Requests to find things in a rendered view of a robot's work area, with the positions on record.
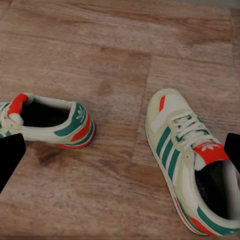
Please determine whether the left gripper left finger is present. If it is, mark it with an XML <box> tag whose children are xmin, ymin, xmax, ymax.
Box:
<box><xmin>0</xmin><ymin>133</ymin><xmax>26</xmax><ymax>193</ymax></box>

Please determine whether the gym shoe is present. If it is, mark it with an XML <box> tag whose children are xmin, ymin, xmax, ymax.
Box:
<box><xmin>145</xmin><ymin>88</ymin><xmax>240</xmax><ymax>237</ymax></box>
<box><xmin>0</xmin><ymin>93</ymin><xmax>97</xmax><ymax>149</ymax></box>

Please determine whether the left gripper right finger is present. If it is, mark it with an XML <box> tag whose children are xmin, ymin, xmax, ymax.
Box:
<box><xmin>224</xmin><ymin>133</ymin><xmax>240</xmax><ymax>173</ymax></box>

